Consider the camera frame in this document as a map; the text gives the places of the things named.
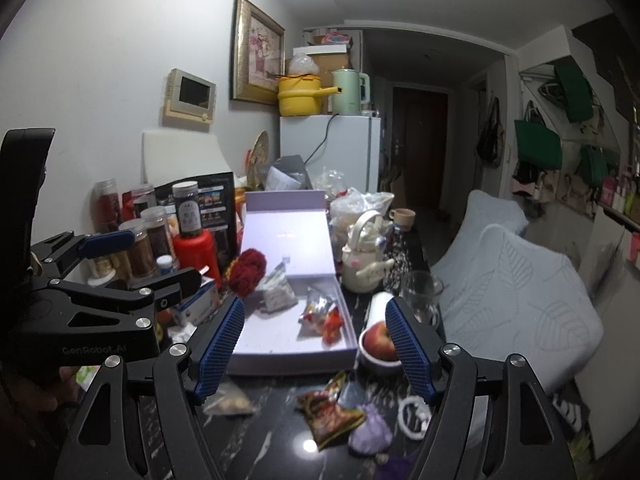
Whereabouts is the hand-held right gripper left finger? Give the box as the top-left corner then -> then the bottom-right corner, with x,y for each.
52,295 -> 247,480

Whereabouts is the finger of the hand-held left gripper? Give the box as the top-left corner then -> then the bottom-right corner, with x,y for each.
30,230 -> 136,281
47,266 -> 203,320

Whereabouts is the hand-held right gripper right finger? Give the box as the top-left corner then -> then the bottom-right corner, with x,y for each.
384,296 -> 578,480

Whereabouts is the clear plastic snack bag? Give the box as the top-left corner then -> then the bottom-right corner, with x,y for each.
202,382 -> 258,417

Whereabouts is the white ring hair tie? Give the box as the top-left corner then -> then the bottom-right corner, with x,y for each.
397,395 -> 433,442

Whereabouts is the red knitted scrunchie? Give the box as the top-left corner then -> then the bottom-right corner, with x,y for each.
227,247 -> 268,298

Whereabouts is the white printed snack packet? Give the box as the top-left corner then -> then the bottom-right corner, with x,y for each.
256,270 -> 298,317

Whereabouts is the red snack packet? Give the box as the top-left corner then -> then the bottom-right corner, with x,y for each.
321,309 -> 346,345

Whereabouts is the lavender organza pouch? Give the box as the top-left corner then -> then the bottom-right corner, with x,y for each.
348,404 -> 392,453

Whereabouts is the lavender gift box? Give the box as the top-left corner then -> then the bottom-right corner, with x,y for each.
227,189 -> 358,377

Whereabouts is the person's left hand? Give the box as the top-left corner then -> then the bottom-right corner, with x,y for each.
30,365 -> 83,413

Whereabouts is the red apple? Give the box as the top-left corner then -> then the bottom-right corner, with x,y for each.
362,322 -> 401,362

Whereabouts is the blue white carton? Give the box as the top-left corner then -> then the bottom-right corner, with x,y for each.
172,275 -> 221,326

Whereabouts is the red bottle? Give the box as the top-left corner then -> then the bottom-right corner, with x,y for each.
172,227 -> 223,293

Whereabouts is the crumpled white tissue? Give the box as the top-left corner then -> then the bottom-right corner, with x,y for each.
167,322 -> 198,343

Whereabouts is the white paper roll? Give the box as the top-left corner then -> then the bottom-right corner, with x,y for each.
366,292 -> 396,336

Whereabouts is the cluster of clear food jars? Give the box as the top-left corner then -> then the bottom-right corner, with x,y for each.
82,179 -> 176,288

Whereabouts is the clear glass mug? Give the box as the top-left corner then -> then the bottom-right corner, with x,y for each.
399,270 -> 445,331

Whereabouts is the green white packet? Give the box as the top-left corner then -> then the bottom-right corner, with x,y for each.
75,365 -> 103,393

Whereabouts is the white ceramic teapot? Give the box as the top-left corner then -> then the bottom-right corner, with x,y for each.
341,210 -> 396,293

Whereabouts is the black printed pouch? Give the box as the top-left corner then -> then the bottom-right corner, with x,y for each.
154,171 -> 238,261

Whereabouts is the white cutting board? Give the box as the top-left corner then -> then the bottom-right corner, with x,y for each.
141,130 -> 226,186

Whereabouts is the large leaf embossed cushion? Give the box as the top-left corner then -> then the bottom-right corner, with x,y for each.
432,224 -> 605,396

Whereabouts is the beige cup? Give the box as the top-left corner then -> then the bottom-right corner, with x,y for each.
389,207 -> 417,231

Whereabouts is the plastic bag of food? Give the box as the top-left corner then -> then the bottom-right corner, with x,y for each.
330,189 -> 396,241

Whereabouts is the small leaf embossed cushion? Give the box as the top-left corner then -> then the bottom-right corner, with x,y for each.
440,189 -> 530,273

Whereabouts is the woven fan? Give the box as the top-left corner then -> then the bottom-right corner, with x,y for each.
248,130 -> 271,181

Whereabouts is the grey paper box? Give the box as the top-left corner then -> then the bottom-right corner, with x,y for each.
267,155 -> 307,192

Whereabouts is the black white striped object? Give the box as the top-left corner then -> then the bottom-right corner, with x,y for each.
552,392 -> 583,433

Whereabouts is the crinkled clear plastic bag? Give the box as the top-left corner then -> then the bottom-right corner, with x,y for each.
317,167 -> 348,196

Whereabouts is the dark brown door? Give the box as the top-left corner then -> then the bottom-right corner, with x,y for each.
392,86 -> 451,211

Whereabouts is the white cabinet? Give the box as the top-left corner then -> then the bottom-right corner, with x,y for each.
575,205 -> 640,463

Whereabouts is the white fridge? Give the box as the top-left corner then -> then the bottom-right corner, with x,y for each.
279,114 -> 382,196

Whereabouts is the black hanging bag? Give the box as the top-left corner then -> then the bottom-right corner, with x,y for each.
476,96 -> 505,168

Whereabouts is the yellow pot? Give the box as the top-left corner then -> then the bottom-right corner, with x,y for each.
277,74 -> 343,117

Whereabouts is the beige printed tote bag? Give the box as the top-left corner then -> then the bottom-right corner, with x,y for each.
555,170 -> 586,206

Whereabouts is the green tote bag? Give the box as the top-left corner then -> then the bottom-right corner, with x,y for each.
579,145 -> 610,188
515,105 -> 563,171
552,62 -> 596,123

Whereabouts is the gold framed picture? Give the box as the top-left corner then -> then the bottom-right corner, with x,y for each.
230,0 -> 287,107

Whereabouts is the green electric kettle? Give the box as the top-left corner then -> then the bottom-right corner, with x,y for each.
331,68 -> 372,116

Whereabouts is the row of cosmetic bottles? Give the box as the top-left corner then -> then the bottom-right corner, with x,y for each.
597,157 -> 640,216

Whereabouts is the cardboard box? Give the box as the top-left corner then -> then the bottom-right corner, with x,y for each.
292,42 -> 351,78

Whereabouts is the beige wall intercom panel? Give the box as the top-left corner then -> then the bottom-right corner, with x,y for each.
161,67 -> 218,128

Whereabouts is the black power cable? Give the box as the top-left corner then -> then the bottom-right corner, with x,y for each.
304,114 -> 341,167

